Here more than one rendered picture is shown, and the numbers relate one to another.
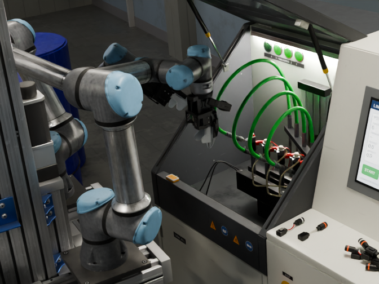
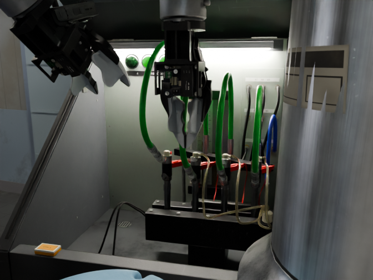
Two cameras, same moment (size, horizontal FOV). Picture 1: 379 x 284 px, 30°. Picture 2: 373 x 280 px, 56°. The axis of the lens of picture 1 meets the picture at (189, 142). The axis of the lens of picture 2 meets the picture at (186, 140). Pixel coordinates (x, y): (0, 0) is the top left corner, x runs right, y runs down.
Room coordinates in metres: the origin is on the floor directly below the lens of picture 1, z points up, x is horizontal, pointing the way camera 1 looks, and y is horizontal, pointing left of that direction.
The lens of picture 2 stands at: (1.73, 0.35, 1.38)
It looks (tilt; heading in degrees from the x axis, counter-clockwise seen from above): 13 degrees down; 318
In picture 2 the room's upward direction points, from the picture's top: straight up
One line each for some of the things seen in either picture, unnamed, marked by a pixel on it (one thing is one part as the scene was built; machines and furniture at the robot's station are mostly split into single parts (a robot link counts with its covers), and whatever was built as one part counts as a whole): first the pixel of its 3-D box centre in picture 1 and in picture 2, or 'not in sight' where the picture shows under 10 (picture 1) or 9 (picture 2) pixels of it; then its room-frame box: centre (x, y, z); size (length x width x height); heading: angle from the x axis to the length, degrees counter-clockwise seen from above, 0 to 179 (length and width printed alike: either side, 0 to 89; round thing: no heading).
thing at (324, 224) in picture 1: (313, 230); not in sight; (1.98, -0.38, 0.99); 0.12 x 0.02 x 0.02; 124
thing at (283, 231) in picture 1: (290, 226); not in sight; (2.02, -0.32, 0.99); 0.12 x 0.02 x 0.02; 128
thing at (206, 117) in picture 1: (201, 109); (182, 60); (2.18, -0.05, 1.38); 0.09 x 0.08 x 0.12; 125
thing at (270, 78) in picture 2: not in sight; (260, 116); (2.41, -0.60, 1.20); 0.13 x 0.03 x 0.31; 35
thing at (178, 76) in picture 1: (179, 73); not in sight; (2.11, 0.01, 1.54); 0.11 x 0.11 x 0.08; 58
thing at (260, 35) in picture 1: (300, 45); (187, 45); (2.61, -0.46, 1.43); 0.54 x 0.03 x 0.02; 35
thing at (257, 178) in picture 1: (274, 198); (209, 236); (2.36, -0.31, 0.91); 0.34 x 0.10 x 0.15; 35
